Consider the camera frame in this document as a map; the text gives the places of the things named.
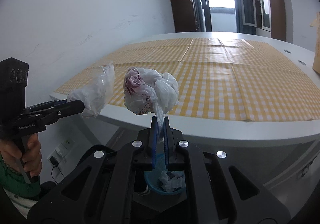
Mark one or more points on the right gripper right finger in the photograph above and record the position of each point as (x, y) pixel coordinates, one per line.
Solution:
(218, 190)

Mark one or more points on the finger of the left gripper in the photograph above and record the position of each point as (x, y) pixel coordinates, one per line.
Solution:
(47, 107)
(75, 107)

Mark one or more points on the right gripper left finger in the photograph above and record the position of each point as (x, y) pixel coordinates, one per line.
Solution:
(99, 189)

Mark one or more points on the clear plastic bag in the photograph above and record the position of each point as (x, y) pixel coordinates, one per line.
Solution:
(97, 93)

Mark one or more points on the white printed plastic bag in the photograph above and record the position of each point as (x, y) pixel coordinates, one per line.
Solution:
(148, 91)

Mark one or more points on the blue trash bin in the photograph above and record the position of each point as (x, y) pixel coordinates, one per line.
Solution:
(162, 181)

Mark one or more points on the person's left hand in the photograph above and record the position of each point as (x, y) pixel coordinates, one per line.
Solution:
(31, 158)

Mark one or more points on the black power plug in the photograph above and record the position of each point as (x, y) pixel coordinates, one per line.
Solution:
(53, 161)

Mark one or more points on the yellow checkered tablecloth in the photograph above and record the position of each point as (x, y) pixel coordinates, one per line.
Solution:
(241, 80)

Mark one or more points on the dark brown wardrobe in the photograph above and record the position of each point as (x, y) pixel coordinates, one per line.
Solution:
(186, 18)

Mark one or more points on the brown cabinet with glass doors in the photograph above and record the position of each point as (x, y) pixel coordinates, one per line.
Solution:
(271, 19)

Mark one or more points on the brown paper bag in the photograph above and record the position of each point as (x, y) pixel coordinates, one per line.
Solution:
(316, 61)

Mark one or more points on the white wall socket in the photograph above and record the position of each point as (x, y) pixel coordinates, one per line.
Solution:
(61, 151)

